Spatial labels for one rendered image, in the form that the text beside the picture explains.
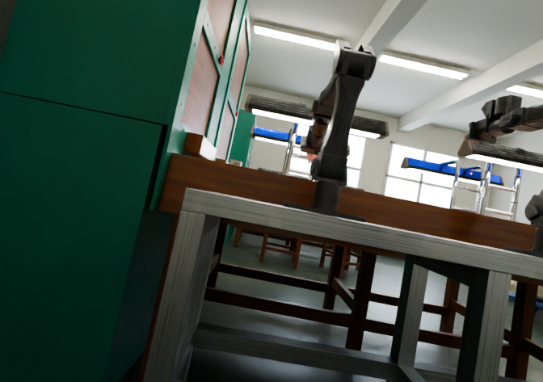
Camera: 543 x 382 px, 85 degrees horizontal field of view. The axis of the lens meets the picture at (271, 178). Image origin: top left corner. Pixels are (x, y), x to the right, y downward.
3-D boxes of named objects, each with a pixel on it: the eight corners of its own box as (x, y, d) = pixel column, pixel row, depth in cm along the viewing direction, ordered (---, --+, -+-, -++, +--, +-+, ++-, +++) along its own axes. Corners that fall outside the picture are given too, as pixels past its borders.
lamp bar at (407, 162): (504, 186, 183) (506, 175, 184) (405, 166, 182) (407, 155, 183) (494, 187, 191) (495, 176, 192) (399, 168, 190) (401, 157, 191)
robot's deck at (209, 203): (789, 328, 58) (790, 308, 59) (180, 209, 53) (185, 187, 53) (465, 249, 148) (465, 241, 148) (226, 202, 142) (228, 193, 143)
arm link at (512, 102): (486, 98, 104) (516, 86, 92) (510, 104, 105) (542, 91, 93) (482, 131, 103) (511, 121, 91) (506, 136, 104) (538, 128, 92)
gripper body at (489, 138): (468, 122, 111) (483, 116, 104) (494, 128, 112) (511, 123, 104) (465, 139, 111) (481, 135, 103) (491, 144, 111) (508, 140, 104)
